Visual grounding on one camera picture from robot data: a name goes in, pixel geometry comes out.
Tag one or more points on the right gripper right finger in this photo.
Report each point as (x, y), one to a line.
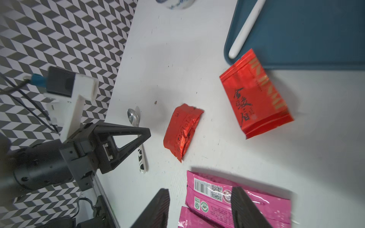
(244, 212)

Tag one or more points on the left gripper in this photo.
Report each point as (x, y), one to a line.
(91, 148)

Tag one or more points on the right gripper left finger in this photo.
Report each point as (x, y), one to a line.
(155, 215)

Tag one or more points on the pink tea bag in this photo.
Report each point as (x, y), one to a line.
(193, 218)
(210, 196)

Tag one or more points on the red tea bag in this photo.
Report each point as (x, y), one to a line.
(181, 129)
(256, 103)

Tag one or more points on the blue white porcelain bowl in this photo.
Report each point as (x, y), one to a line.
(176, 4)

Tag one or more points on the teal flat tray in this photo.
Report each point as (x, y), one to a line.
(309, 35)

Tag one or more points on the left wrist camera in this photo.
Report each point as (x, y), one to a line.
(69, 91)

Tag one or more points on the white handled spoon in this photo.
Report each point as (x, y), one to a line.
(246, 29)

